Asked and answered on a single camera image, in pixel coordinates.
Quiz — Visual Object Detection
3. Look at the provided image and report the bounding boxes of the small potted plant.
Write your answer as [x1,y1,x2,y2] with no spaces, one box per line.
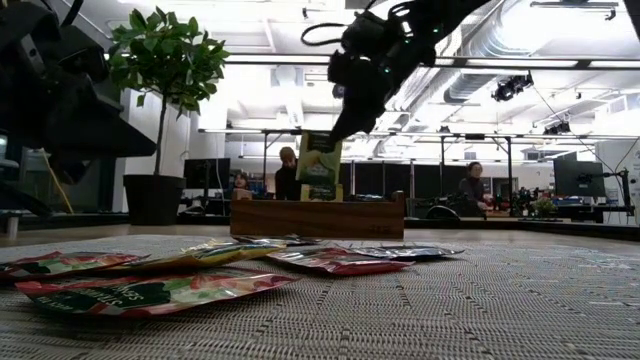
[531,195,558,218]

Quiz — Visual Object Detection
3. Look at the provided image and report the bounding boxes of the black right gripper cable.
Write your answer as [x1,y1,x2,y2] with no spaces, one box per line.
[299,21,354,48]

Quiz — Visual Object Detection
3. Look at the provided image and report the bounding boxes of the red tea packet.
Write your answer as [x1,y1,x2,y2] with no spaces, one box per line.
[266,246,415,277]
[0,250,149,280]
[13,268,299,318]

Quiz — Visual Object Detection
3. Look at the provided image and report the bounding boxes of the black plant pot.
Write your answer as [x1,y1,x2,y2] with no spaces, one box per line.
[122,173,187,226]

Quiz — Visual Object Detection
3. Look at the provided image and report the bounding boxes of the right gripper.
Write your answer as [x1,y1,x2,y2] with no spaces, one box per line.
[327,8,437,144]

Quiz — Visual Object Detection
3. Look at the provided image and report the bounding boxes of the yellow hanging cable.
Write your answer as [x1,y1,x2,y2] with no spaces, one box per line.
[42,149,76,215]

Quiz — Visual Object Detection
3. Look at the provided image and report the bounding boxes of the black desk frame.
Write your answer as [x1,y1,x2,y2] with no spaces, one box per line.
[438,132,515,211]
[261,128,338,164]

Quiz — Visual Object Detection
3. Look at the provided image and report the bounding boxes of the grey woven placemat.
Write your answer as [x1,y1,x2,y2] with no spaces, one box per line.
[0,233,640,360]

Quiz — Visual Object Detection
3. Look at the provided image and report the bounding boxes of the white cylinder post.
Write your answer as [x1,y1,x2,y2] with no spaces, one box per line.
[0,209,24,239]

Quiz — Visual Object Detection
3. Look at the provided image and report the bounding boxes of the black computer monitor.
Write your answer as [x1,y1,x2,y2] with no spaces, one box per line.
[183,157,232,190]
[552,152,607,200]

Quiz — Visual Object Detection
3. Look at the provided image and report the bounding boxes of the wooden tea box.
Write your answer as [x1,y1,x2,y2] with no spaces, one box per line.
[229,189,406,240]

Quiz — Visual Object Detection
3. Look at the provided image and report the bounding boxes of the black overhead light bar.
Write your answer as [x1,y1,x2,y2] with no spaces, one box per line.
[224,52,640,71]

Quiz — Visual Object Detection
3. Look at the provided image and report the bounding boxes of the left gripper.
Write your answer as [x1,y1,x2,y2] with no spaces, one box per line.
[0,0,158,185]

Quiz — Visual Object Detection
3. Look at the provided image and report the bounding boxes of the green leafy plant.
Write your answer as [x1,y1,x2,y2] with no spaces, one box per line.
[107,5,231,176]

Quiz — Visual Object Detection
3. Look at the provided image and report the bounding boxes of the person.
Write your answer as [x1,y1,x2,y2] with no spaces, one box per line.
[229,171,252,197]
[273,145,304,202]
[457,160,495,217]

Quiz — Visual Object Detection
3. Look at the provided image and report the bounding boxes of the black ceiling spotlight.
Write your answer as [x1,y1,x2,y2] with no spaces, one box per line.
[543,119,573,136]
[492,72,535,103]

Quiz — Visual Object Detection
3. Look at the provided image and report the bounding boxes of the black desk partition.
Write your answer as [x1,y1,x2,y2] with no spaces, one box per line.
[339,160,470,202]

